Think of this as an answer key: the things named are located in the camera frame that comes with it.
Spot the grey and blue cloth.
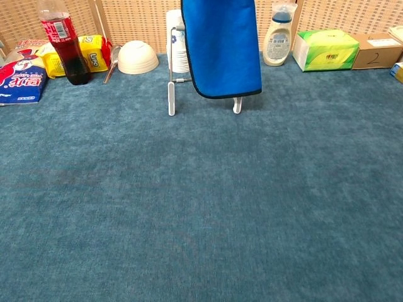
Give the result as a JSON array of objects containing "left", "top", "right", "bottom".
[{"left": 180, "top": 0, "right": 263, "bottom": 100}]

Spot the blue table cloth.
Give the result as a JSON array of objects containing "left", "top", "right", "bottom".
[{"left": 0, "top": 52, "right": 403, "bottom": 302}]

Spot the white paper cup stack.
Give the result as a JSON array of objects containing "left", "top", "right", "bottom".
[{"left": 166, "top": 9, "right": 190, "bottom": 74}]

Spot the cream upturned bowl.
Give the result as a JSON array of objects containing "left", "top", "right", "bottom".
[{"left": 117, "top": 40, "right": 160, "bottom": 76}]

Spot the metal spoon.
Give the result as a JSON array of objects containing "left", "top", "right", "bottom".
[{"left": 103, "top": 45, "right": 123, "bottom": 85}]

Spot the cream detergent bottle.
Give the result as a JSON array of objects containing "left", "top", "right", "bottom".
[{"left": 262, "top": 2, "right": 298, "bottom": 67}]

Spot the woven bamboo folding screen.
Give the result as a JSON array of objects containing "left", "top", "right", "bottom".
[{"left": 0, "top": 0, "right": 403, "bottom": 59}]

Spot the yellow biscuit bag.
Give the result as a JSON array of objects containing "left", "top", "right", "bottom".
[{"left": 36, "top": 34, "right": 113, "bottom": 79}]

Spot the green tissue pack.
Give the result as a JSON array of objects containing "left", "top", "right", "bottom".
[{"left": 292, "top": 29, "right": 360, "bottom": 72}]

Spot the cola bottle red label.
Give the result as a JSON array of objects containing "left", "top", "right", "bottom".
[{"left": 37, "top": 0, "right": 92, "bottom": 86}]

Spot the red white blue snack bag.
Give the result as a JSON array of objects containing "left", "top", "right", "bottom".
[{"left": 0, "top": 39, "right": 50, "bottom": 106}]

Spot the brown cardboard box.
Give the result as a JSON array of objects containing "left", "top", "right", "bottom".
[{"left": 351, "top": 33, "right": 403, "bottom": 70}]

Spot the orange and blue box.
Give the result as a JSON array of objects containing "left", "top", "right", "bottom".
[{"left": 389, "top": 62, "right": 403, "bottom": 84}]

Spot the beige lidded food container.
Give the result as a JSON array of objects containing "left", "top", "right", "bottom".
[{"left": 387, "top": 26, "right": 403, "bottom": 43}]

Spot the metal wire towel rack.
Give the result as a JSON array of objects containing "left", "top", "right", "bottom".
[{"left": 167, "top": 26, "right": 243, "bottom": 117}]

